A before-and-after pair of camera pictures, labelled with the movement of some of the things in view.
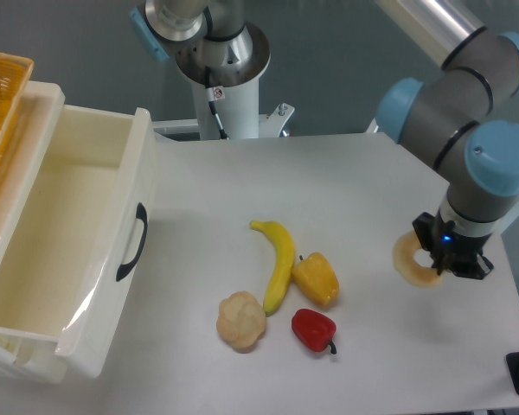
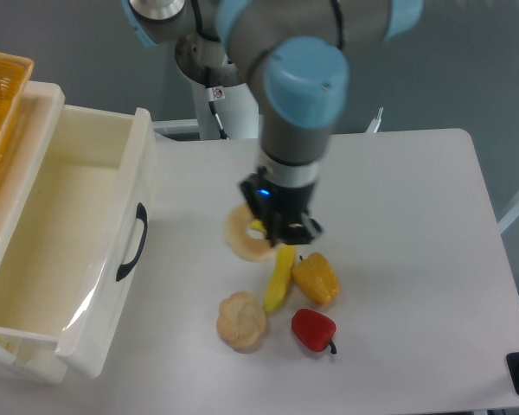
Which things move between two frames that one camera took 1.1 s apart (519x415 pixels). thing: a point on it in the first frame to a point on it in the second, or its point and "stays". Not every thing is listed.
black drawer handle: x=123 y=271 stays
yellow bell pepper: x=315 y=277 stays
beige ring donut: x=413 y=271 to x=238 y=239
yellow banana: x=285 y=259 stays
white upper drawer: x=77 y=269 stays
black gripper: x=453 y=250 to x=283 y=210
